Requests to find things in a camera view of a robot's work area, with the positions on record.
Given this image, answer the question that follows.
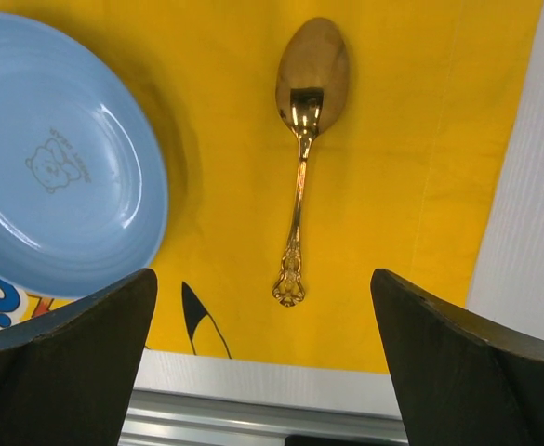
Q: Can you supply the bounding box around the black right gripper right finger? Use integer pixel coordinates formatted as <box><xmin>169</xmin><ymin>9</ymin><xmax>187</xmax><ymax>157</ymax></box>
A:
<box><xmin>370</xmin><ymin>269</ymin><xmax>544</xmax><ymax>445</ymax></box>

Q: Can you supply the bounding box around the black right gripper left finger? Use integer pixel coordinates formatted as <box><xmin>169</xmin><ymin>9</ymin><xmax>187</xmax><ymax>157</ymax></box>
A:
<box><xmin>0</xmin><ymin>269</ymin><xmax>157</xmax><ymax>445</ymax></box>

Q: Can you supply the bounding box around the blue plastic plate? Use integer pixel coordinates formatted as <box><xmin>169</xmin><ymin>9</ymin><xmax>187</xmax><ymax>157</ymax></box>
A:
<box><xmin>0</xmin><ymin>13</ymin><xmax>168</xmax><ymax>298</ymax></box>

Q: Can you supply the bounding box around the gold spoon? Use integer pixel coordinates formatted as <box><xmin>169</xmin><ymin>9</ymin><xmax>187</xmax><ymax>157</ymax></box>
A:
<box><xmin>272</xmin><ymin>17</ymin><xmax>351</xmax><ymax>308</ymax></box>

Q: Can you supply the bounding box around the aluminium front frame rail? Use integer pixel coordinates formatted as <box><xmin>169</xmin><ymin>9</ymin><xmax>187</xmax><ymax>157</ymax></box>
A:
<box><xmin>118</xmin><ymin>390</ymin><xmax>408</xmax><ymax>445</ymax></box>

